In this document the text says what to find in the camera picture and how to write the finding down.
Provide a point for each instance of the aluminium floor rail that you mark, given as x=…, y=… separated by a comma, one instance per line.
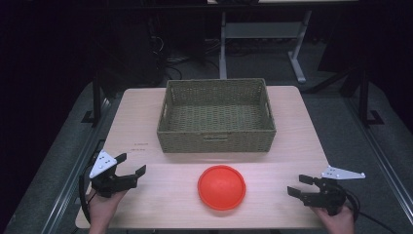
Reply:
x=383, y=159
x=69, y=175

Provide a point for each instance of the orange round plate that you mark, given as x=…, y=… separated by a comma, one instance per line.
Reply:
x=221, y=188

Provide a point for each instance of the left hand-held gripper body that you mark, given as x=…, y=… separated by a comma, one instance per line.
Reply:
x=108, y=185

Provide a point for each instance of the grey metal desk frame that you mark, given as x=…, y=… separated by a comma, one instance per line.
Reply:
x=261, y=31

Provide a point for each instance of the person's right hand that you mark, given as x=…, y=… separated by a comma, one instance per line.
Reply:
x=337, y=222

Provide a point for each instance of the black metal stand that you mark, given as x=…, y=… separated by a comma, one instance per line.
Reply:
x=96, y=97
x=364, y=97

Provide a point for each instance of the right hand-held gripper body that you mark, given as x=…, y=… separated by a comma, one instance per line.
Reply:
x=326, y=195

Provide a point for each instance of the person's left hand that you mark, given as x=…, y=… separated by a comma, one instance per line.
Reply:
x=105, y=208

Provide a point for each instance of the green woven basket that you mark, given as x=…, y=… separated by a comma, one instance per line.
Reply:
x=216, y=141

